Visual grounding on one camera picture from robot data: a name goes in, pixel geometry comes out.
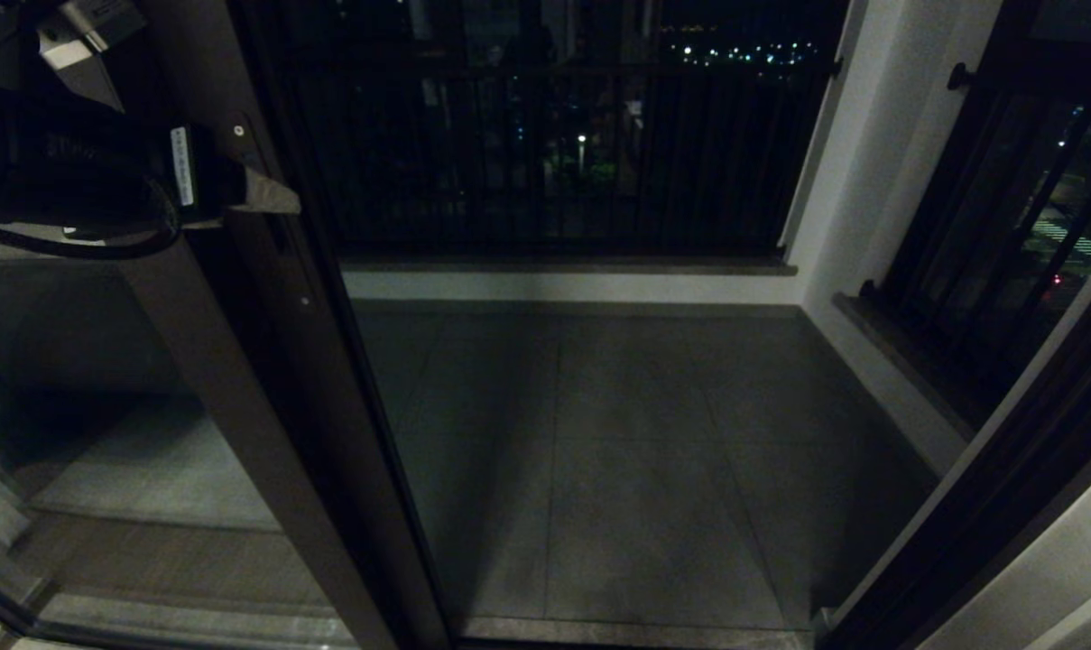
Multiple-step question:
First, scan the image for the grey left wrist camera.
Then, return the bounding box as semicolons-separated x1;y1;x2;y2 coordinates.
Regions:
38;0;146;71

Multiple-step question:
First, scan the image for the brown stone window sill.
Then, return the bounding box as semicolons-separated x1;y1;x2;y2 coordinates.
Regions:
832;293;975;445

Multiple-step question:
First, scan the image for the brown-framed sliding glass door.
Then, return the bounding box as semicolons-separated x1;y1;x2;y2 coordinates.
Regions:
85;0;456;650

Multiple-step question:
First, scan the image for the brown-framed fixed glass panel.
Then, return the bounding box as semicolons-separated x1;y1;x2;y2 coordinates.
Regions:
0;0;393;650

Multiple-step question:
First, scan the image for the dark brown door jamb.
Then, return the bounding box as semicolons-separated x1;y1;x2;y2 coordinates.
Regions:
816;244;1091;650

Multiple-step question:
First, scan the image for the dark front-load washing machine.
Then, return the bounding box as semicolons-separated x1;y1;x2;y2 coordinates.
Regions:
0;262;185;407

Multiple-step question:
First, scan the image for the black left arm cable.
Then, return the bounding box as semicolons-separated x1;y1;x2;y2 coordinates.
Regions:
0;172;185;263

